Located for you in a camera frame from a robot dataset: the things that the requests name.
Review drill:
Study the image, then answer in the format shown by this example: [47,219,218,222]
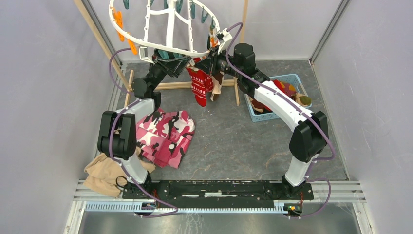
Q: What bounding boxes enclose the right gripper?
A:
[195,45,243,78]

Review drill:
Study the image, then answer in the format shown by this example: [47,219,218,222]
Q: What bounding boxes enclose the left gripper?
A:
[146,48,191,93]

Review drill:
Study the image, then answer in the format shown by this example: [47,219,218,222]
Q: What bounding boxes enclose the teal clothespin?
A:
[157,49,173,59]

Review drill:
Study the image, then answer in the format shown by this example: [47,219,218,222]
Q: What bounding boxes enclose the orange clothespin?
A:
[208,34,219,48]
[112,7,125,42]

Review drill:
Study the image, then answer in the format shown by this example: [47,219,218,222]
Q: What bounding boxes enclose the tan brown striped sock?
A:
[210,72,224,102]

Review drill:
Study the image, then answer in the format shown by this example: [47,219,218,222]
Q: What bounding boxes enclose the white clip hanger frame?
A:
[107,0,223,57]

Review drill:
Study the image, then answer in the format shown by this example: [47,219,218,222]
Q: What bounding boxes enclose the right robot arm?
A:
[195,43,331,199]

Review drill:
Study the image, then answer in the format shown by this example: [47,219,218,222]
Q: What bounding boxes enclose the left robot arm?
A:
[97,56,191,199]

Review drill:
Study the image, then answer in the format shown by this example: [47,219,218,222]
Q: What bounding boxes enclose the wooden hanger stand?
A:
[74,0,240,106]

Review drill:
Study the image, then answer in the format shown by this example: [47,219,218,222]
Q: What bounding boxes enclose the brown tan socks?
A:
[273,79,312,107]

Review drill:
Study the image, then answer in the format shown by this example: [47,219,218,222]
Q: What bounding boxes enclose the pink camouflage cloth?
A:
[136,109,195,169]

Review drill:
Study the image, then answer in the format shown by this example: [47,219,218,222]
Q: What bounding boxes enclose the light blue plastic basket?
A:
[244,74,313,130]

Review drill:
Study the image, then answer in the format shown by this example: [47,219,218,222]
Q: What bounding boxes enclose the beige cloth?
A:
[83,145,156,198]

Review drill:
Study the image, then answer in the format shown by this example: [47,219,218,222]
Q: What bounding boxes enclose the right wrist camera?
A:
[217,28,233,54]

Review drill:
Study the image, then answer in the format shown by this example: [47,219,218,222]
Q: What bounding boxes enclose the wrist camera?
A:
[138,46,154,63]
[217,28,233,54]

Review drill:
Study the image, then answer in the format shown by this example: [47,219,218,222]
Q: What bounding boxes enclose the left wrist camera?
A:
[138,46,154,63]

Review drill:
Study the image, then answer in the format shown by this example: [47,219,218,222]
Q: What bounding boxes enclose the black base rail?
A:
[122,179,314,210]

